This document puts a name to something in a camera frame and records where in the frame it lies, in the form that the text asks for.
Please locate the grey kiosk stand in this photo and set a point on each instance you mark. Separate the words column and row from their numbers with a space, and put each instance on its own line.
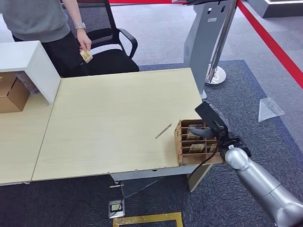
column 201, row 44

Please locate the brown cardboard box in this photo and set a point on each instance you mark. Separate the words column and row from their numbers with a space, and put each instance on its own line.
column 13, row 97

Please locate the white desk riser shelf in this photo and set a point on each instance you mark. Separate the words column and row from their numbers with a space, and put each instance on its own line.
column 35, row 67

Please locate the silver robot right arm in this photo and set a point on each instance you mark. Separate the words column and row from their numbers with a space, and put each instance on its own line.
column 258, row 181

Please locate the black office chair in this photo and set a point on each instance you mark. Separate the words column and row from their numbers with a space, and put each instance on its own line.
column 111, row 64

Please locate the beige desk leg panel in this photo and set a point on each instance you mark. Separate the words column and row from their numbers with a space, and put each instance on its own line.
column 196, row 179

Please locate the person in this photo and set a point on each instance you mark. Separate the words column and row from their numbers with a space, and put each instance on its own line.
column 35, row 18

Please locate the brown slotted card holder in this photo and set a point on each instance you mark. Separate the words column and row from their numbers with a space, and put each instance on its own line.
column 183, row 153

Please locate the chrome stanchion post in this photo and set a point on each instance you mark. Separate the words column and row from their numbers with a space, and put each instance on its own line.
column 221, row 40

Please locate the red barrier belt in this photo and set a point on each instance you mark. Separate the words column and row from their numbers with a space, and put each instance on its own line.
column 274, row 47

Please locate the grey platform block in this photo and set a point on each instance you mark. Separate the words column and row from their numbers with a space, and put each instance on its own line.
column 279, row 7

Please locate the person's left hand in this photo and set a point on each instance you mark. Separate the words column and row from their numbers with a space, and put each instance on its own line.
column 84, row 40

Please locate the clear plastic sheet piece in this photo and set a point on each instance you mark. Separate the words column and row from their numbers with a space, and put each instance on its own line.
column 268, row 109

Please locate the person's left forearm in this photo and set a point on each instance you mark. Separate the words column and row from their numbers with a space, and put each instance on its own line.
column 73, row 11

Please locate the yellow floor tape frame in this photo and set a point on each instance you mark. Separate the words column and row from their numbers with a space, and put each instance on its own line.
column 146, row 218

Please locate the dark blue carpet mat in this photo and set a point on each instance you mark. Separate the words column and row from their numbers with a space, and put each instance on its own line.
column 213, row 206

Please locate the silver wristwatch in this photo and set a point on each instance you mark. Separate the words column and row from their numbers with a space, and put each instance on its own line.
column 80, row 26

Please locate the metal floor socket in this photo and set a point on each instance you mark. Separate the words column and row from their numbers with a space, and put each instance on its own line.
column 115, row 208

